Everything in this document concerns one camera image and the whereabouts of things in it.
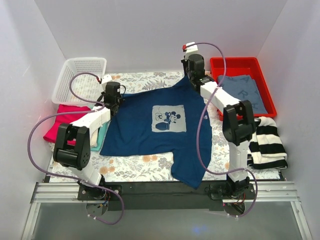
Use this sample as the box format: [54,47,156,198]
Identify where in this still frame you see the red plastic tray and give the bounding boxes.
[210,57,277,119]

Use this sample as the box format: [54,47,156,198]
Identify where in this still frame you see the grey-blue folded t-shirt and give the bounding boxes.
[220,75,268,114]

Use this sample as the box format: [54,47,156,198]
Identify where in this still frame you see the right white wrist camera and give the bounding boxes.
[182,42,198,61]

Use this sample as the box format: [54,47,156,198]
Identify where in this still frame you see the black white striped shirt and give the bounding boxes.
[247,116,288,170]

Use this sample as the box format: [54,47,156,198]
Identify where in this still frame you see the floral patterned table mat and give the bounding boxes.
[48,71,281,183]

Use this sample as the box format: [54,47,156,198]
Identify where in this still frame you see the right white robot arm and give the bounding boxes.
[181,53,256,199]

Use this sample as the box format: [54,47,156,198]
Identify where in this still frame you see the magenta folded t-shirt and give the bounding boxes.
[43,104,91,143]

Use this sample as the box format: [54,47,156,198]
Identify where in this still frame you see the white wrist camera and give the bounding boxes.
[182,42,198,61]
[99,74,113,92]

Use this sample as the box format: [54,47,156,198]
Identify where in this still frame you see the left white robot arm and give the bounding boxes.
[53,81,124,200]

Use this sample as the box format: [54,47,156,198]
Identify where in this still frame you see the aluminium mounting rail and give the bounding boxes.
[31,181,301,203]

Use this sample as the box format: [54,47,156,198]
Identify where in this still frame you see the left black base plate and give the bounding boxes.
[77,184,123,201]

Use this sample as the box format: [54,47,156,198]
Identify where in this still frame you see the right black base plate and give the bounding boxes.
[208,181,255,200]

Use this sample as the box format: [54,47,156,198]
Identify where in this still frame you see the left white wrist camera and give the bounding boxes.
[99,74,113,92]

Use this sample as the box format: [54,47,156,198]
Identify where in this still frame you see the navy blue mickey t-shirt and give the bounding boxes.
[100,76,213,189]

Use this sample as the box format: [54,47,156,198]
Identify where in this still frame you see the white plastic basket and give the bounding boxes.
[51,57,107,106]

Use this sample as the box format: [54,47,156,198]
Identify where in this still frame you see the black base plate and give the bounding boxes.
[77,184,123,201]
[208,181,255,200]

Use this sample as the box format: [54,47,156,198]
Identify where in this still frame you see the teal folded t-shirt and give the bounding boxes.
[89,122,109,152]

